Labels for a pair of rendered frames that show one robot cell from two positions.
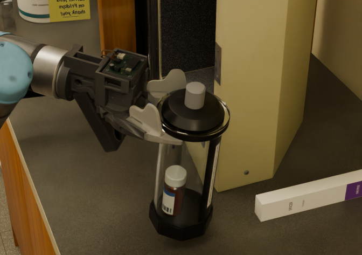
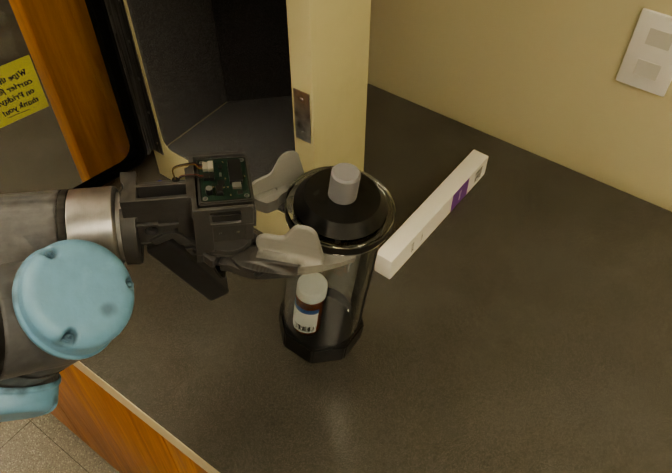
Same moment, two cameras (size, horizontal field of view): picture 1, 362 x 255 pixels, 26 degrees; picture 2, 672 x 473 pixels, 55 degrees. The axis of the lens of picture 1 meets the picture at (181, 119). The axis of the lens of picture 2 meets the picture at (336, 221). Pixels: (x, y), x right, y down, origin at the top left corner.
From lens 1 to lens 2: 64 cm
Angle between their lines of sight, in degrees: 27
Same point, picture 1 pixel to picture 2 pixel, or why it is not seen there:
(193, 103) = (350, 196)
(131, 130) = (274, 270)
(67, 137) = not seen: hidden behind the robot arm
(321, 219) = (445, 246)
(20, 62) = (104, 270)
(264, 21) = (350, 38)
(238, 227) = (372, 298)
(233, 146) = not seen: hidden behind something
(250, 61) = (339, 98)
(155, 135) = (316, 263)
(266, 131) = not seen: hidden behind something
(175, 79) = (287, 166)
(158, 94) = (266, 195)
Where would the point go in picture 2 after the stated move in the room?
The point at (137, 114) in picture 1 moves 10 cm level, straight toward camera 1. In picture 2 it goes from (274, 244) to (340, 318)
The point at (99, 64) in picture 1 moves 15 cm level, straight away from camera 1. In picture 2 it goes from (188, 194) to (109, 109)
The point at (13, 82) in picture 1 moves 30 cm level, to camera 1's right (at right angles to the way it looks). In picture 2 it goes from (113, 316) to (472, 149)
